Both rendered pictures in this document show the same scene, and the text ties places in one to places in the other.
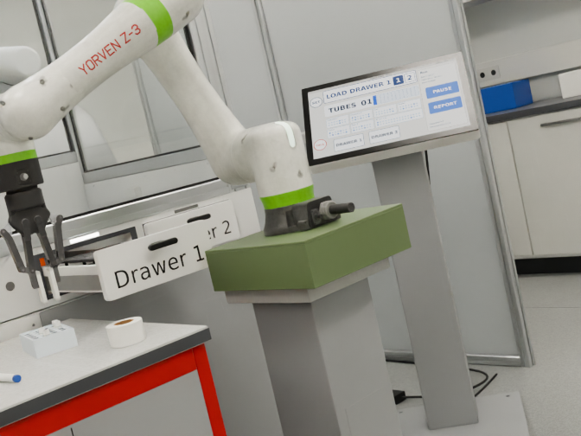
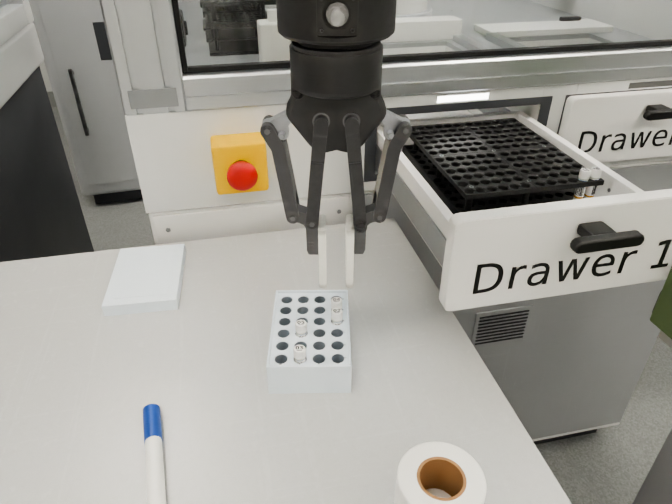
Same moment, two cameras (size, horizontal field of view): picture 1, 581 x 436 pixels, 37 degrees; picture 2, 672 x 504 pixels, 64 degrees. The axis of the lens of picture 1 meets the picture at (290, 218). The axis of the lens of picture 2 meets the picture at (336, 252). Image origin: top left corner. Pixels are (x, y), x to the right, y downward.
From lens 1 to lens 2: 1.40 m
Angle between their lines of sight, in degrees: 38
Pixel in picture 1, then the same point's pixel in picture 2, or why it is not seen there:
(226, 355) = (588, 298)
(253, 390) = (600, 340)
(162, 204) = (615, 67)
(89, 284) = (428, 234)
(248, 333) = not seen: hidden behind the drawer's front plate
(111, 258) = (483, 238)
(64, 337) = (328, 376)
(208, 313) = not seen: hidden behind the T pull
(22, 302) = (332, 177)
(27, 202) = (330, 85)
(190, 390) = not seen: outside the picture
